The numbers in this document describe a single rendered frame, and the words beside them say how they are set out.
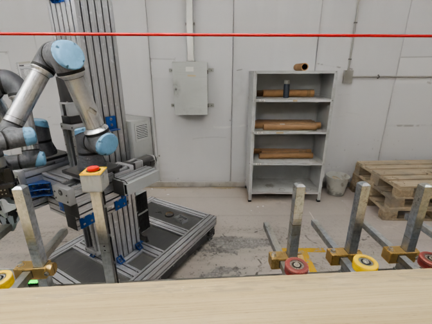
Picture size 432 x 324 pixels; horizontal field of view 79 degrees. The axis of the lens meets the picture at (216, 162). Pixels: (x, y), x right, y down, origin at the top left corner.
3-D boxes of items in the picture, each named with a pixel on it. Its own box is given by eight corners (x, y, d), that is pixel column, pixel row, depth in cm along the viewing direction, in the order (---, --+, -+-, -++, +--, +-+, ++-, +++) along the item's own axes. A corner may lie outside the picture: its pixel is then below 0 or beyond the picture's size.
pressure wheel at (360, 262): (377, 294, 92) (384, 268, 88) (354, 294, 92) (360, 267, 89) (366, 278, 100) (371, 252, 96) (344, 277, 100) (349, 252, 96)
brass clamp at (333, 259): (324, 256, 113) (326, 247, 111) (354, 255, 114) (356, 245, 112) (331, 267, 107) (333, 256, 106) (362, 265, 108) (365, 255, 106)
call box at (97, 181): (90, 186, 96) (87, 166, 94) (110, 186, 97) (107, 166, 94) (82, 195, 90) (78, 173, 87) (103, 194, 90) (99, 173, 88)
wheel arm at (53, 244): (62, 234, 128) (60, 227, 127) (69, 234, 128) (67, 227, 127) (-3, 312, 87) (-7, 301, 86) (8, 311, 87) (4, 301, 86)
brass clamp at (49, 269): (24, 270, 106) (22, 260, 104) (59, 268, 107) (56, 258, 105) (15, 281, 100) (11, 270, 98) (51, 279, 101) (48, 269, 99)
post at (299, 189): (283, 281, 114) (293, 181, 99) (290, 281, 115) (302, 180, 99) (285, 288, 111) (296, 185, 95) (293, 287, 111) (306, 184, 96)
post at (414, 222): (391, 279, 118) (418, 181, 102) (398, 279, 118) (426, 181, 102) (396, 285, 115) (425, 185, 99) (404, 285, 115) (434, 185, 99)
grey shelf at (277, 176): (244, 186, 368) (249, 71, 318) (308, 186, 368) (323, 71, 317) (248, 202, 326) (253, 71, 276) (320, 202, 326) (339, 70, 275)
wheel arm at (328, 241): (310, 225, 135) (310, 218, 134) (316, 225, 136) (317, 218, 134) (358, 292, 94) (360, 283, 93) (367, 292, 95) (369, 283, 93)
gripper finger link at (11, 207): (18, 218, 105) (12, 197, 102) (0, 222, 103) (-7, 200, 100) (20, 215, 108) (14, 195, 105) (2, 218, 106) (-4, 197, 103)
